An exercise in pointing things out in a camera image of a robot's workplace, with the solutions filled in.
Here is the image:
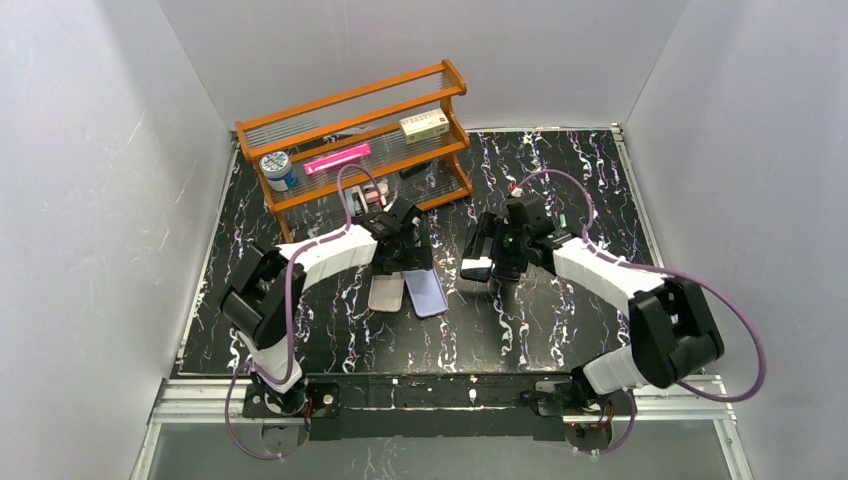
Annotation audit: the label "orange wooden shelf rack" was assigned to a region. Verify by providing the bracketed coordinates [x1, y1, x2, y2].
[235, 59, 473, 241]

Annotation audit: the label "blue white round tin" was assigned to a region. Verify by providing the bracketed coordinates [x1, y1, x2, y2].
[259, 151, 297, 192]

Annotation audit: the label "pink flat box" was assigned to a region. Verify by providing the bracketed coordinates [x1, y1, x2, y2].
[303, 143, 371, 176]

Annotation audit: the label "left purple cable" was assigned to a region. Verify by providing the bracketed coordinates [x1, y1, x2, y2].
[225, 163, 386, 462]

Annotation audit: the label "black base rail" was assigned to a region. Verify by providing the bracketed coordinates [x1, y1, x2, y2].
[237, 373, 631, 449]

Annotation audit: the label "white red cardboard box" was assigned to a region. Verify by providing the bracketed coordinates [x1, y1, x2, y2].
[399, 108, 450, 145]

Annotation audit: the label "pink phone case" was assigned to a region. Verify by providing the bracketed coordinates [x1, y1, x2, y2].
[367, 272, 405, 313]

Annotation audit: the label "phone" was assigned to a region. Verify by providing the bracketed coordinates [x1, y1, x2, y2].
[403, 269, 449, 319]

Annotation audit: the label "grey pink clip tool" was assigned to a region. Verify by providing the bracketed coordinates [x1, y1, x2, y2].
[344, 183, 388, 216]

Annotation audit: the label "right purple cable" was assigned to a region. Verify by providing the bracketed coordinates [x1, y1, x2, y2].
[510, 168, 768, 458]

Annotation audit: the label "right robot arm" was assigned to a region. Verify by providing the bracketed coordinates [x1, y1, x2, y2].
[491, 196, 725, 399]

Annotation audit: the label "purple cable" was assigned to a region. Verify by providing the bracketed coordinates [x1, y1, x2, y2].
[510, 168, 768, 458]
[225, 163, 386, 462]

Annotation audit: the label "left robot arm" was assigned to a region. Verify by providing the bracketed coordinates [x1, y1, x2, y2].
[219, 197, 432, 396]

